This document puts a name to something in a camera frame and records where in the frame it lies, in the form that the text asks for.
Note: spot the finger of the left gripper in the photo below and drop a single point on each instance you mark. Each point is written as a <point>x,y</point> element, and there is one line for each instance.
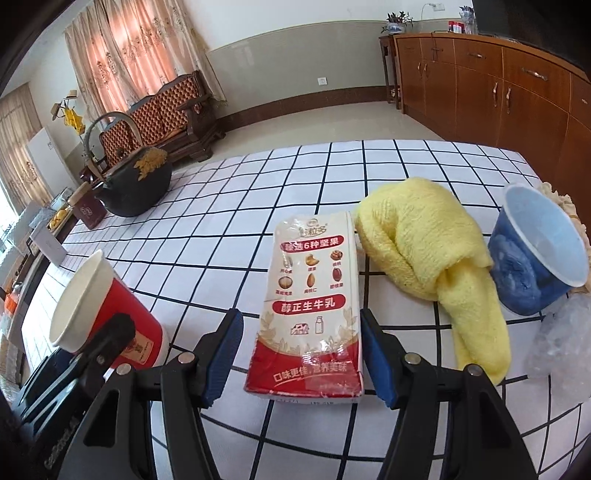
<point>104,341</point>

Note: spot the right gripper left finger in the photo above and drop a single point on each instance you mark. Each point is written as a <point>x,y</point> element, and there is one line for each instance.
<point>114,439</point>

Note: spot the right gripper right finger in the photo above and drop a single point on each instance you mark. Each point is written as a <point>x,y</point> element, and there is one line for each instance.
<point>482,439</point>

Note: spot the red paper cup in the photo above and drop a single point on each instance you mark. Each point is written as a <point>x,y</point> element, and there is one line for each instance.
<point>93,295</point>

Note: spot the clear plastic bag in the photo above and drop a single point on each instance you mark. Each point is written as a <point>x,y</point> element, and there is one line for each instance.
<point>561,349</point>

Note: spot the red white milk carton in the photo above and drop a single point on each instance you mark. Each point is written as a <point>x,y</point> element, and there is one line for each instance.
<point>309,345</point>

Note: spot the beige cloth bundle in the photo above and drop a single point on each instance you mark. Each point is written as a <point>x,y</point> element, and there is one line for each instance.
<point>567,205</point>

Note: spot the checkered white tablecloth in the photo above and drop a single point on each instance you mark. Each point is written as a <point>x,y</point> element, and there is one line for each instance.
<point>206,248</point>

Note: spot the white small box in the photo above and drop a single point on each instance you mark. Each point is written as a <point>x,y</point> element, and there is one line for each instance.
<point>48,244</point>

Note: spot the brown tea canister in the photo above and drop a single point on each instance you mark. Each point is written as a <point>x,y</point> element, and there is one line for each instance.
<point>86,207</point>

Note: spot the black iron teapot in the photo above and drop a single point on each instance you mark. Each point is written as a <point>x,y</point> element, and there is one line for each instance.
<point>137,183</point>

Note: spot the white air conditioner unit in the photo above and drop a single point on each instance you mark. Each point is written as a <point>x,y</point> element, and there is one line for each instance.
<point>49,163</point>

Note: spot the blue paper cup lying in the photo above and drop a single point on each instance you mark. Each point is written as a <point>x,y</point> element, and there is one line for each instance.
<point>538,255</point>

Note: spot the yellow towel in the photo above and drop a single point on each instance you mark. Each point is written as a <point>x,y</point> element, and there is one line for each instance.
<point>423,239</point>

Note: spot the coat stand with hats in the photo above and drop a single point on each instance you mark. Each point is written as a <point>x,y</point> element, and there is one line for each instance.
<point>66,111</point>

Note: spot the wooden carved sofa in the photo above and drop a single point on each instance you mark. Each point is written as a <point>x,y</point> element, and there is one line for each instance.
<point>179,118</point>

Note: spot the pink patterned curtain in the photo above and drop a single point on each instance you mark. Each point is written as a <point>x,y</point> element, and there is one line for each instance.
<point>123,51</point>

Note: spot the wooden sideboard cabinet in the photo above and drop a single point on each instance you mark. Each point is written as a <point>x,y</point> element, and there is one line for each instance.
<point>502,94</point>

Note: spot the small wooden side table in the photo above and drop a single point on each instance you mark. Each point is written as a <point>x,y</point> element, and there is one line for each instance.
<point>390,67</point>

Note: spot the potted plant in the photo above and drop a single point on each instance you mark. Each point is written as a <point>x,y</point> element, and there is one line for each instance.
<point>398,23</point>

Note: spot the black television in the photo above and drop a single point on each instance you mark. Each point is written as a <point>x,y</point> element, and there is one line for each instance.
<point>559,27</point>

